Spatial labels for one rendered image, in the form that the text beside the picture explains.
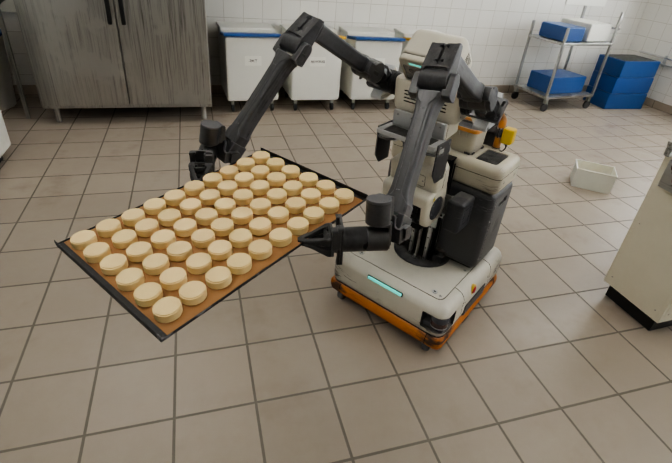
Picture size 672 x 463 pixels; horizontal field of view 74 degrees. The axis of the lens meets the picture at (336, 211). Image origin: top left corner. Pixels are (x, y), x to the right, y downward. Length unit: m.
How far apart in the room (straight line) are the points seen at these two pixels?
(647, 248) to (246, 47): 3.57
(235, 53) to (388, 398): 3.49
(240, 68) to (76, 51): 1.37
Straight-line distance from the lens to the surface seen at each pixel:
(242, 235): 1.00
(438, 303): 1.99
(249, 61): 4.60
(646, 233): 2.68
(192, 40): 4.29
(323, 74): 4.78
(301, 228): 1.02
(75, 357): 2.23
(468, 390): 2.09
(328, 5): 5.35
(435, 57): 1.19
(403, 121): 1.75
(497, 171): 1.96
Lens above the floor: 1.56
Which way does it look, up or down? 31 degrees down
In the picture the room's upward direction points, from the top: 5 degrees clockwise
